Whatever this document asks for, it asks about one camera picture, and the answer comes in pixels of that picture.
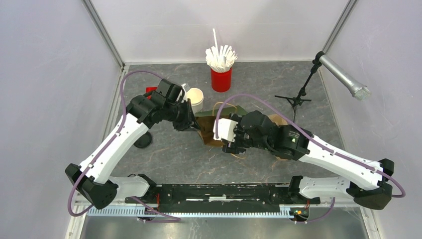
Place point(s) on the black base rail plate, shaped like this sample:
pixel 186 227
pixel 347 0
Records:
pixel 223 198

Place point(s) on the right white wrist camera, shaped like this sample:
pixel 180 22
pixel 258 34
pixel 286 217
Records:
pixel 224 129

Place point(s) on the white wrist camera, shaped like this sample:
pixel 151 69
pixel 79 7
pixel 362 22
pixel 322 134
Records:
pixel 224 129
pixel 183 93

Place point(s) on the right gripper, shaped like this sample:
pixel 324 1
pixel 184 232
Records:
pixel 235 147

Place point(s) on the stack of paper cups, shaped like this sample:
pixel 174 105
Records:
pixel 196 97

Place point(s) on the red straw holder cup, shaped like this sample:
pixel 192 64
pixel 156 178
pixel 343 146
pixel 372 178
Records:
pixel 221 81

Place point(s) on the green and brown paper bag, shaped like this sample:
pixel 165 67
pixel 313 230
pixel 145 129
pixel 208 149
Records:
pixel 206 121

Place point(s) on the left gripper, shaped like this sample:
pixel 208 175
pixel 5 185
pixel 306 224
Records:
pixel 189 120

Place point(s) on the bundle of white straws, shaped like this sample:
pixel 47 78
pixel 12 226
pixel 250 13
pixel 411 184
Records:
pixel 220 58

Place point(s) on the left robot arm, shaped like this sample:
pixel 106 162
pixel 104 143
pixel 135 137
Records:
pixel 92 177

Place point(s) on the stack of black lids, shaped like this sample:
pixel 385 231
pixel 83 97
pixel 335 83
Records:
pixel 144 141

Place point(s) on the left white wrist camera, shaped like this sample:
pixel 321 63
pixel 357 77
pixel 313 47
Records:
pixel 183 93

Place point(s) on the brown pulp cup carrier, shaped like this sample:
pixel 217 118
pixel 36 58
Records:
pixel 279 121

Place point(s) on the silver microphone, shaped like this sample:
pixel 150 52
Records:
pixel 357 90

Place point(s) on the red plastic bracket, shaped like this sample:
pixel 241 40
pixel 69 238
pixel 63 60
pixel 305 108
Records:
pixel 149 90

